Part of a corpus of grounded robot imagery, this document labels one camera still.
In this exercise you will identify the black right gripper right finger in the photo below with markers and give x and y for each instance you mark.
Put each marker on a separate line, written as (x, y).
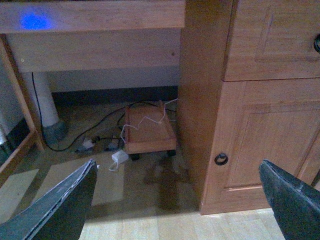
(295, 204)

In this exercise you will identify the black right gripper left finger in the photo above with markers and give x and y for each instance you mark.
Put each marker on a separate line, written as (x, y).
(60, 214)

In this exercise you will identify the white plug on floor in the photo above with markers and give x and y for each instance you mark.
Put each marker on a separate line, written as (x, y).
(87, 143)

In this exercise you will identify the white power adapter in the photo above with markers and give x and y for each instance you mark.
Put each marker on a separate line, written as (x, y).
(120, 157)

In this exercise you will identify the white pipe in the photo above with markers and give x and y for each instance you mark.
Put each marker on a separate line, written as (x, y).
(39, 90)

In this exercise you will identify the small wooden wheeled stand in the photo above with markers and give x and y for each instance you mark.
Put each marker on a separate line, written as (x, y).
(148, 129)

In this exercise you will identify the wooden desk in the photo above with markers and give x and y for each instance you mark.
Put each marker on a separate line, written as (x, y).
(250, 88)

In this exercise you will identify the pull-out wooden keyboard tray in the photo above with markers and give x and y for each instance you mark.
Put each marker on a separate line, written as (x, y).
(90, 15)

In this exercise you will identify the black ring door pull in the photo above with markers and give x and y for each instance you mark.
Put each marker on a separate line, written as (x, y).
(221, 159)

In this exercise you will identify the black ring drawer pull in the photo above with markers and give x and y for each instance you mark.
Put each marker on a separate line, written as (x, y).
(316, 43)

